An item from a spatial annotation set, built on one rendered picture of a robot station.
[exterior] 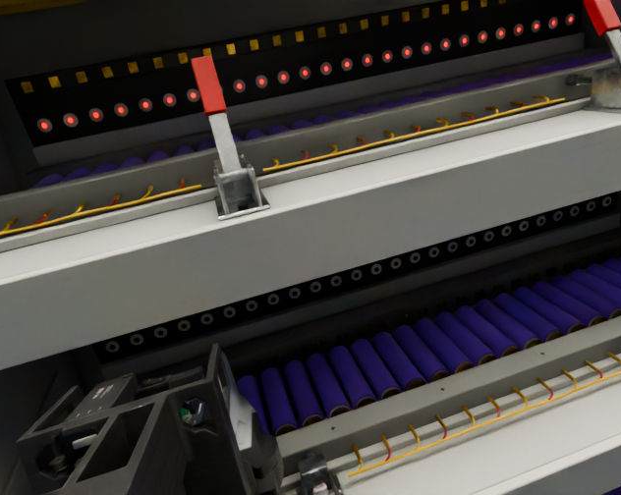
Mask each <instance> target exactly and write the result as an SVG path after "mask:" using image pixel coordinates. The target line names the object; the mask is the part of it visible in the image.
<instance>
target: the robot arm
mask: <svg viewBox="0 0 621 495"><path fill-rule="evenodd" d="M217 373H218V377H217ZM138 387H139V386H138V382H137V379H136V376H135V374H134V373H132V372H130V373H127V374H124V375H123V376H121V377H118V378H115V379H112V380H108V381H105V382H102V383H99V384H97V385H96V386H95V387H94V388H93V389H92V390H91V391H90V392H89V393H88V395H87V396H86V397H85V398H83V395H82V392H81V389H80V386H79V385H78V386H74V387H72V388H71V389H70V390H69V391H68V392H67V393H66V394H65V395H64V396H63V397H62V398H61V399H60V400H59V401H58V402H57V403H56V404H55V405H54V406H52V407H51V408H50V409H49V410H48V411H47V412H46V413H45V414H44V415H43V416H42V417H41V418H40V419H39V420H38V421H37V422H36V423H35V424H34V425H33V426H32V427H31V428H30V429H29V430H28V431H27V432H26V433H25V434H24V435H23V436H22V437H21V438H20V439H18V440H17V441H16V444H17V447H18V450H19V453H20V456H21V459H22V462H23V465H24V468H25V471H26V474H27V477H28V482H29V484H30V487H31V490H32V493H33V495H279V490H280V487H281V484H282V480H283V474H284V466H283V461H282V458H281V454H280V451H279V448H278V443H277V440H276V438H275V437H274V436H272V435H269V434H267V433H265V432H264V431H263V430H262V428H261V426H260V423H259V419H258V415H257V413H256V411H255V409H254V408H253V407H252V405H251V404H250V403H249V401H248V400H247V399H245V398H244V397H243V396H242V395H240V393H239V390H238V387H237V385H236V382H235V379H234V376H233V373H232V370H231V367H230V364H229V362H228V359H227V357H226V355H225V353H224V352H223V351H221V350H220V347H219V343H216V344H213V345H212V349H211V354H210V359H209V364H208V369H207V373H206V378H204V374H203V371H202V367H201V366H197V367H195V368H194V369H191V370H188V371H185V372H181V373H178V374H175V375H172V374H170V375H167V376H164V377H159V378H151V379H144V380H143V382H142V383H141V386H140V388H138ZM65 408H67V411H68V414H69V416H68V417H67V418H66V419H65V421H63V422H61V423H60V424H58V425H55V426H52V427H49V428H47V427H48V426H49V425H50V424H51V423H52V422H53V421H54V420H55V419H56V417H57V416H58V415H59V414H60V413H61V412H62V411H63V410H64V409H65ZM59 440H60V443H61V446H62V448H63V452H64V453H63V454H62V456H61V457H58V458H56V459H55V456H54V453H53V450H52V447H51V444H52V443H55V444H56V443H57V442H58V441H59Z"/></svg>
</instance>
